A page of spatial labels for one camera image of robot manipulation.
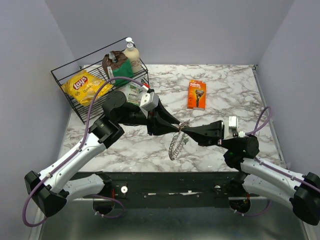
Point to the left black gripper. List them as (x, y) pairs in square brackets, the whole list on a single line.
[(161, 114)]

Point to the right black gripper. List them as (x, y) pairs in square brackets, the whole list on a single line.
[(208, 134)]

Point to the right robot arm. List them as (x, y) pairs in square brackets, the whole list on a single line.
[(298, 192)]

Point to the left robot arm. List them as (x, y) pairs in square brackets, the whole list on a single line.
[(52, 188)]

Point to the orange Gillette razor box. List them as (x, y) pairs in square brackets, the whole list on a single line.
[(196, 98)]

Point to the green and white packet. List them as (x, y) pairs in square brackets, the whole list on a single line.
[(132, 93)]

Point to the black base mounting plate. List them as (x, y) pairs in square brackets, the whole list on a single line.
[(161, 190)]

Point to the brown and green bag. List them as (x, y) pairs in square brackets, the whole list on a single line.
[(116, 64)]

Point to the cream pump lotion bottle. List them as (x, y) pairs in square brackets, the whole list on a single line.
[(132, 53)]

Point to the yellow Lays chips bag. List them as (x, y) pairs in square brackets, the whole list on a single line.
[(82, 87)]

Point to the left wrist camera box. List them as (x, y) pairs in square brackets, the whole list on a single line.
[(149, 101)]

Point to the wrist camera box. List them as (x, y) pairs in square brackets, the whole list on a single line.
[(230, 127), (149, 101)]

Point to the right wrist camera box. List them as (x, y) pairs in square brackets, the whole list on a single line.
[(230, 127)]

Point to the black wire basket rack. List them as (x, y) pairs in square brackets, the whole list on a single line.
[(92, 63)]

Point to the aluminium rail frame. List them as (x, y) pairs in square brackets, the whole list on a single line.
[(264, 220)]

